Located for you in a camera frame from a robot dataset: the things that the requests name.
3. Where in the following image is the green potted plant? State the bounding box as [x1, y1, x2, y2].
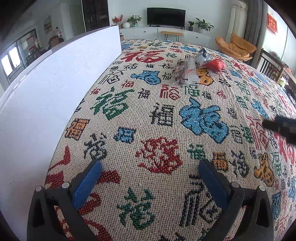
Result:
[195, 18, 214, 34]

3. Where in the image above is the small wooden bench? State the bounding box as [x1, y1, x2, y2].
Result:
[160, 31, 184, 42]

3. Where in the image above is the red snack packet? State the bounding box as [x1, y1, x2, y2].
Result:
[203, 59, 226, 72]

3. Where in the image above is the white tv cabinet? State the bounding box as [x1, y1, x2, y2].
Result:
[119, 27, 211, 48]

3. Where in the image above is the red wall hanging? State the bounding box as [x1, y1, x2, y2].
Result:
[266, 14, 278, 34]

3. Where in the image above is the dark wooden chair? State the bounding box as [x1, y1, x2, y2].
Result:
[255, 49, 284, 82]

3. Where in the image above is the white storage box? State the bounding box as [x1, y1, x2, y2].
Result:
[1, 26, 121, 240]

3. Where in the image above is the white blue triangular packet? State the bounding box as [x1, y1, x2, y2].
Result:
[195, 47, 212, 67]

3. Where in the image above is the orange lounge chair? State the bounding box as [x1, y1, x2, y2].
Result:
[216, 33, 257, 62]

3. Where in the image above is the patterned woven table cloth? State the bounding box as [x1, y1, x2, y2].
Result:
[45, 39, 295, 240]

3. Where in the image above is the clear brown snack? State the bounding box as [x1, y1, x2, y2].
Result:
[174, 56, 200, 86]

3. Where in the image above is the black flat television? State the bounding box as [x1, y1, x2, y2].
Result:
[147, 7, 186, 28]

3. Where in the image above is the grey curtain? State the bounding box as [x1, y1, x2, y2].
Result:
[244, 0, 268, 49]

